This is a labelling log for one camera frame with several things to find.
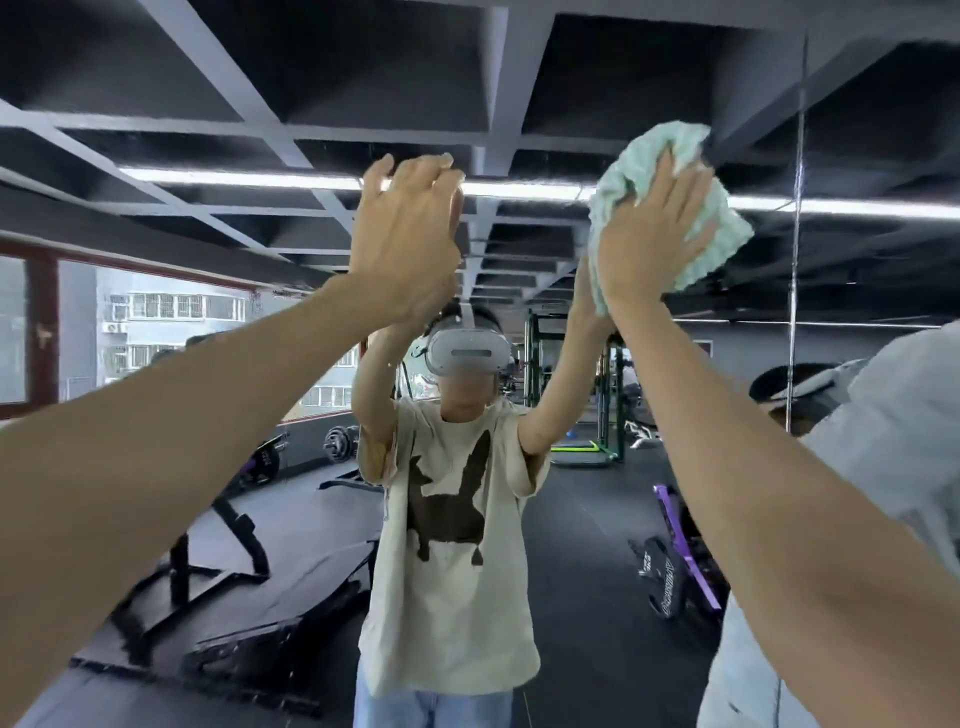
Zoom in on black weight bench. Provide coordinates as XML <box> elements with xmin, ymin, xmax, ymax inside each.
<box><xmin>69</xmin><ymin>463</ymin><xmax>385</xmax><ymax>717</ymax></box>

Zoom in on person's right hand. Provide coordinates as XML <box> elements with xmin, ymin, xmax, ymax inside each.
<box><xmin>595</xmin><ymin>146</ymin><xmax>719</xmax><ymax>316</ymax></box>

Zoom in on light green cleaning cloth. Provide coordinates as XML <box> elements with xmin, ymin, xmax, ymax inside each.
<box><xmin>586</xmin><ymin>122</ymin><xmax>756</xmax><ymax>319</ymax></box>

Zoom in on long ceiling light strip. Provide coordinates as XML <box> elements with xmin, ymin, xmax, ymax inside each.
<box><xmin>118</xmin><ymin>165</ymin><xmax>960</xmax><ymax>223</ymax></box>

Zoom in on green power rack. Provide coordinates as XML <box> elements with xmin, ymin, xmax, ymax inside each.
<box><xmin>523</xmin><ymin>306</ymin><xmax>627</xmax><ymax>468</ymax></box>

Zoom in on black weight plates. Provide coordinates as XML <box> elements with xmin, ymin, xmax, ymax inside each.
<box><xmin>323</xmin><ymin>424</ymin><xmax>361</xmax><ymax>463</ymax></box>

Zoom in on purple and black exercise machine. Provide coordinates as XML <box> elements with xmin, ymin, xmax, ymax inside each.
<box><xmin>628</xmin><ymin>483</ymin><xmax>727</xmax><ymax>621</ymax></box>

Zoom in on person's right forearm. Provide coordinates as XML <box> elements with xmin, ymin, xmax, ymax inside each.
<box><xmin>609</xmin><ymin>291</ymin><xmax>960</xmax><ymax>728</ymax></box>

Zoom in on large wall mirror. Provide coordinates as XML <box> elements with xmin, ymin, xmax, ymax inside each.
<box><xmin>0</xmin><ymin>0</ymin><xmax>960</xmax><ymax>728</ymax></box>

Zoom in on person's left hand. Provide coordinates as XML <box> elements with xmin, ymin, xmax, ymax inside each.
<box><xmin>349</xmin><ymin>152</ymin><xmax>468</xmax><ymax>325</ymax></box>

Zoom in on person's left forearm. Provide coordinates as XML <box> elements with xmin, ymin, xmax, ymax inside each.
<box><xmin>0</xmin><ymin>273</ymin><xmax>395</xmax><ymax>728</ymax></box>

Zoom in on white head-worn headset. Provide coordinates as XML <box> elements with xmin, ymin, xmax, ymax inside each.
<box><xmin>424</xmin><ymin>303</ymin><xmax>514</xmax><ymax>378</ymax></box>

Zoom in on window with brown frame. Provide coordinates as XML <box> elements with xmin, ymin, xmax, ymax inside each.
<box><xmin>0</xmin><ymin>234</ymin><xmax>363</xmax><ymax>421</ymax></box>

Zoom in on light blue jeans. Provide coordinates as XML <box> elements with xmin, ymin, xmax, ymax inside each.
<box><xmin>352</xmin><ymin>660</ymin><xmax>516</xmax><ymax>728</ymax></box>

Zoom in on beige t-shirt with brown print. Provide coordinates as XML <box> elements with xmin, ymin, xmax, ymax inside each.
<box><xmin>355</xmin><ymin>396</ymin><xmax>552</xmax><ymax>700</ymax></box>

